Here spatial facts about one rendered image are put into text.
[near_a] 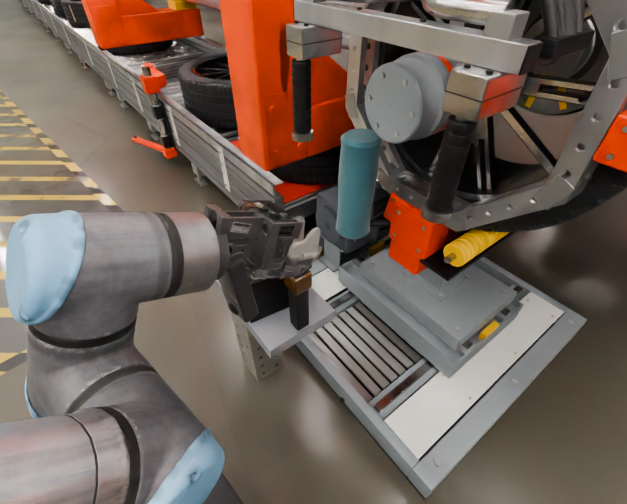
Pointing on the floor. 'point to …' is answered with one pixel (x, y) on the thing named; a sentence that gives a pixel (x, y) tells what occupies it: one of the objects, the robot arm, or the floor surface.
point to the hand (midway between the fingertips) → (312, 252)
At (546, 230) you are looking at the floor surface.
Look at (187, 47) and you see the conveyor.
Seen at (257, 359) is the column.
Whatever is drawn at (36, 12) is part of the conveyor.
